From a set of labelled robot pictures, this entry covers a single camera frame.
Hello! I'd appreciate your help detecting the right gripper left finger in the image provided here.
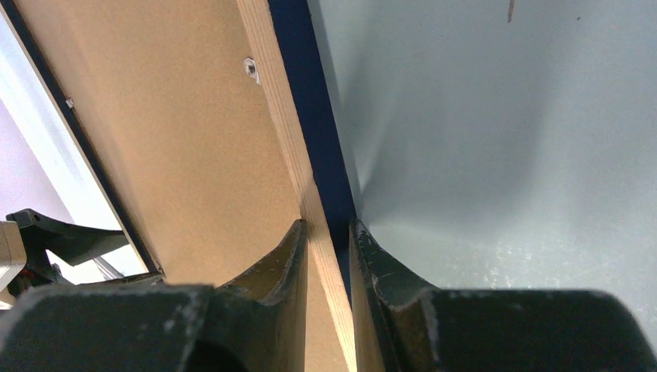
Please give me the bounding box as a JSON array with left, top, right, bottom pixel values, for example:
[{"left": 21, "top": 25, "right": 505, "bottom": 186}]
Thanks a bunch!
[{"left": 1, "top": 220, "right": 308, "bottom": 371}]

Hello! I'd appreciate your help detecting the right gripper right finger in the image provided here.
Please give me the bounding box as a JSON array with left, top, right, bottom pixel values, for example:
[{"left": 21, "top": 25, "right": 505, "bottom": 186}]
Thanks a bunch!
[{"left": 349, "top": 219, "right": 656, "bottom": 371}]

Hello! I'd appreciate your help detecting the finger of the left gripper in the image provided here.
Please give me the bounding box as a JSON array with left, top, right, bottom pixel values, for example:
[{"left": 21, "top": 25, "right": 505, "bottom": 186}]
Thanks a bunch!
[{"left": 6, "top": 208, "right": 129, "bottom": 266}]

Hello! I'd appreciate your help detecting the brown backing board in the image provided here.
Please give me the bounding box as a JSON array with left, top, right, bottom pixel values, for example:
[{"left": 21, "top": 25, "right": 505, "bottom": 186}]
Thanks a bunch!
[{"left": 12, "top": 0, "right": 350, "bottom": 372}]

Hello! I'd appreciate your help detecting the wooden picture frame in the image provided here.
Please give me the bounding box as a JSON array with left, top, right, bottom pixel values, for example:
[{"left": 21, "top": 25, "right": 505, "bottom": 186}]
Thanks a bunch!
[{"left": 0, "top": 0, "right": 360, "bottom": 372}]

